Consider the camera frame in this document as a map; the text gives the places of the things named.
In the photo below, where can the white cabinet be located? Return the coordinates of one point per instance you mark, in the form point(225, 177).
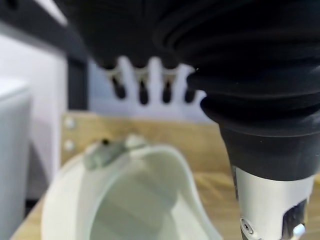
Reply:
point(13, 160)

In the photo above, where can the black frame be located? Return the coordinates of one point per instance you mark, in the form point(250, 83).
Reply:
point(75, 82)

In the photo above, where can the white slipper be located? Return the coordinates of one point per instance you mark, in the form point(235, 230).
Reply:
point(130, 190)

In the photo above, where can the wooden shoe rack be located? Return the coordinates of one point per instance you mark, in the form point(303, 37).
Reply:
point(207, 160)

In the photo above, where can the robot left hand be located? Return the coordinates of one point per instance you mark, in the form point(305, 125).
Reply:
point(225, 62)

